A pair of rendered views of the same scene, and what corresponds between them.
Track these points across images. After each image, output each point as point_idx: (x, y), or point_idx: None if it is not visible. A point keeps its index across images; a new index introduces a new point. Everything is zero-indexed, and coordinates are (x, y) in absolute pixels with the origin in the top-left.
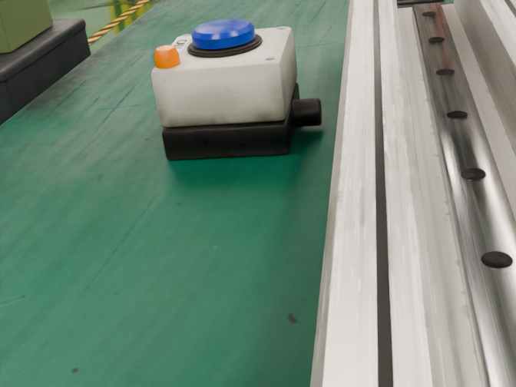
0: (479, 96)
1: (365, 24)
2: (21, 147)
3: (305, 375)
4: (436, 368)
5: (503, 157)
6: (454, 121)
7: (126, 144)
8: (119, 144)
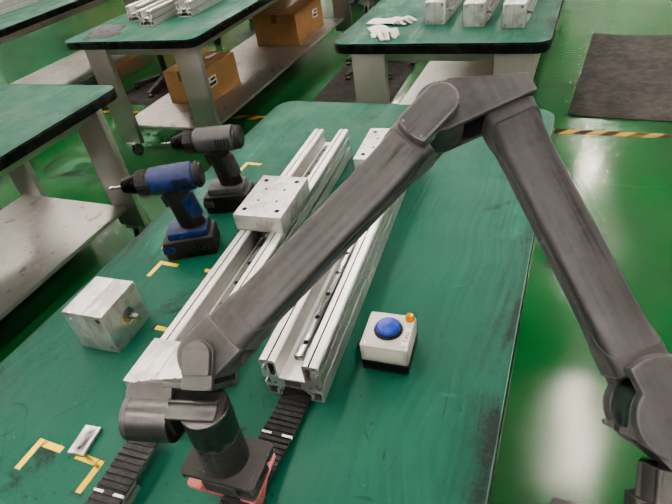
0: (321, 295)
1: (346, 285)
2: (483, 367)
3: (386, 263)
4: None
5: (333, 269)
6: (339, 270)
7: (435, 356)
8: (438, 357)
